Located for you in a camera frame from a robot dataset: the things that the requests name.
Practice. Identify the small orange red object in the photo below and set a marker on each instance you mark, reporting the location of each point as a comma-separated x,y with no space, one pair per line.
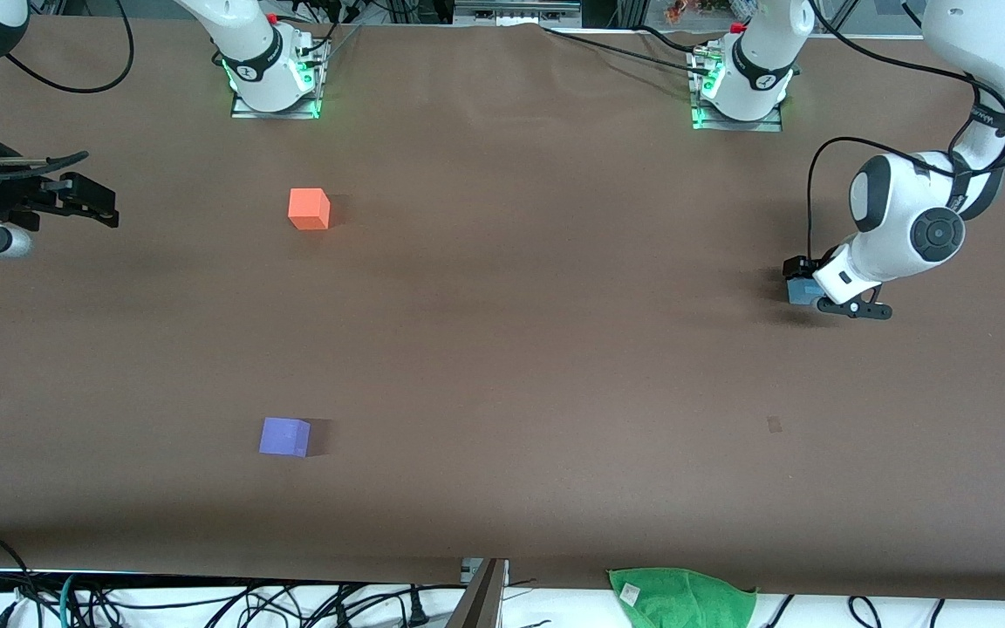
681,10

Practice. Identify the brown table cover sheet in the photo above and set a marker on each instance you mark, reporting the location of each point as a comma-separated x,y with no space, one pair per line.
555,392

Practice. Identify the purple foam block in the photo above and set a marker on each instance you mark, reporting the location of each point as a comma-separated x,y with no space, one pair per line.
283,436

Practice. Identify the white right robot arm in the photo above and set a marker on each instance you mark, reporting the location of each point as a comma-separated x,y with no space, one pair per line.
254,52

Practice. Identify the green microfibre cloth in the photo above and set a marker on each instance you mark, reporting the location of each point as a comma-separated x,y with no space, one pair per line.
686,602

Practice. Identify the orange foam block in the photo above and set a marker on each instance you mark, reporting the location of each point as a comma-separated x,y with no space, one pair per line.
308,209

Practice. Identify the black power plug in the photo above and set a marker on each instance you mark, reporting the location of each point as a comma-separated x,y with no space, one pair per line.
418,610

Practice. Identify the blue foam block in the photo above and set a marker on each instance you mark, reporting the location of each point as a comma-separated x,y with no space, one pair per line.
803,292

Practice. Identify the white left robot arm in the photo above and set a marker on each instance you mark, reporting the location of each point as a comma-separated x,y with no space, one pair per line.
895,227

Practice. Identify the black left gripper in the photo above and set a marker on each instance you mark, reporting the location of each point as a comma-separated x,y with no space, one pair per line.
795,267

